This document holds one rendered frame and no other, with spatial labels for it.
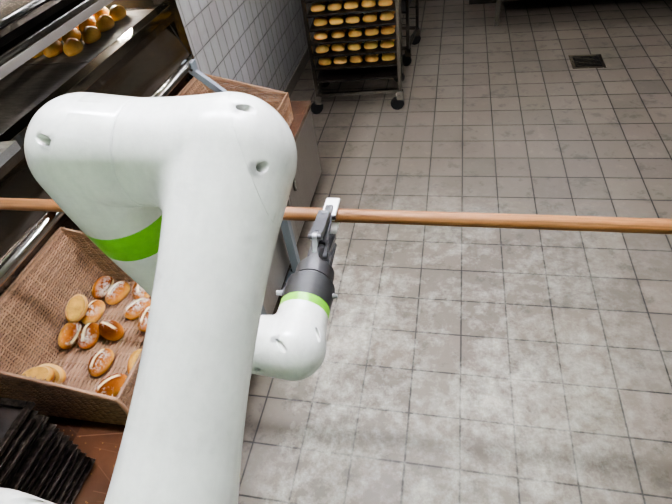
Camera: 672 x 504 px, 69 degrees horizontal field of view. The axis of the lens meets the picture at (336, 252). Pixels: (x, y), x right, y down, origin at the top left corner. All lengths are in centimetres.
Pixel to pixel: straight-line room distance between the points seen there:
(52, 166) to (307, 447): 168
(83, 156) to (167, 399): 24
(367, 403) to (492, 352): 59
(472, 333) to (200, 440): 197
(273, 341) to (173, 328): 39
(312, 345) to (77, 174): 44
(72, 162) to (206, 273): 18
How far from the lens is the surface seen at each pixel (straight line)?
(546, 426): 214
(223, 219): 43
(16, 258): 132
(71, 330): 187
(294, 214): 108
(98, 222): 58
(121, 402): 151
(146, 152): 49
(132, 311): 183
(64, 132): 54
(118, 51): 231
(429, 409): 211
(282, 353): 80
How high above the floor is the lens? 186
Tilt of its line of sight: 44 degrees down
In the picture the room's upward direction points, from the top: 10 degrees counter-clockwise
